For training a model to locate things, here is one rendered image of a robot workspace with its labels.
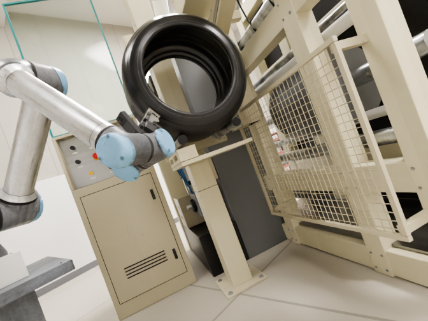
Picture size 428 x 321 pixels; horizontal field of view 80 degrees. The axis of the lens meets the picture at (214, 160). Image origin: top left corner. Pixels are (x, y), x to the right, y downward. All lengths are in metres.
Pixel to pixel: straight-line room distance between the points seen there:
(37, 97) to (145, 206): 1.14
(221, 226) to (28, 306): 0.95
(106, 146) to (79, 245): 3.28
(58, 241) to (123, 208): 2.10
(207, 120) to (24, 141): 0.74
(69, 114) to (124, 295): 1.42
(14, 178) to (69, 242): 2.64
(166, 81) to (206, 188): 0.69
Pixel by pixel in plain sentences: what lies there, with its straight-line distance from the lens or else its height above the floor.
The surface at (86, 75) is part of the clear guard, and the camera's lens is 2.08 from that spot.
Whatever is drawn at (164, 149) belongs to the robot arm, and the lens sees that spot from 0.77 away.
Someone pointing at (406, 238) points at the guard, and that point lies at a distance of 1.05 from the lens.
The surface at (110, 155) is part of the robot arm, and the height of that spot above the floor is 0.86.
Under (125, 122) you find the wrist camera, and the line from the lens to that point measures 1.02.
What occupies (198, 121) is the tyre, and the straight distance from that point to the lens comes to 1.16.
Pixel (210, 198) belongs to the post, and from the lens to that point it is 1.55.
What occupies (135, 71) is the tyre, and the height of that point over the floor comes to 1.23.
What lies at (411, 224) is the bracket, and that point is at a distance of 1.07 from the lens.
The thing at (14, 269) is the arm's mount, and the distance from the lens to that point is 1.26.
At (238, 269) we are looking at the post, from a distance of 1.68.
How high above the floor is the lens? 0.76
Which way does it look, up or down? level
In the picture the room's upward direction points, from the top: 21 degrees counter-clockwise
